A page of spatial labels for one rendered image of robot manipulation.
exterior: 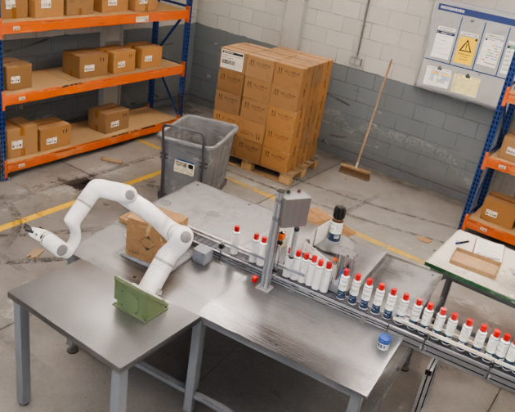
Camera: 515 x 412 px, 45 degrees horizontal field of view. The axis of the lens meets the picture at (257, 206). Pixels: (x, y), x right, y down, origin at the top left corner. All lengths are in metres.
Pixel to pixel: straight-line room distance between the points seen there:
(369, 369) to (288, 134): 4.20
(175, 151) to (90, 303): 2.84
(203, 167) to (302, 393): 2.73
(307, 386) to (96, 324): 1.47
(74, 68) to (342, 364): 4.99
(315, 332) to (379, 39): 5.16
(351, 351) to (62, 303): 1.62
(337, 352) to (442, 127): 4.88
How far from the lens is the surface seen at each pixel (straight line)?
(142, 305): 3.48
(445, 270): 4.70
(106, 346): 3.38
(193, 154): 6.14
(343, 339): 3.65
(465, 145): 7.94
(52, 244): 3.39
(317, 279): 3.86
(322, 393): 4.21
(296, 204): 3.62
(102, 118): 7.81
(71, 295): 3.74
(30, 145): 7.17
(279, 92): 7.18
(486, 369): 3.75
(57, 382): 4.42
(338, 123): 8.56
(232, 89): 7.49
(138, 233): 3.95
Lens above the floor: 2.98
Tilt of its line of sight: 26 degrees down
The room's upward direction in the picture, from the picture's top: 9 degrees clockwise
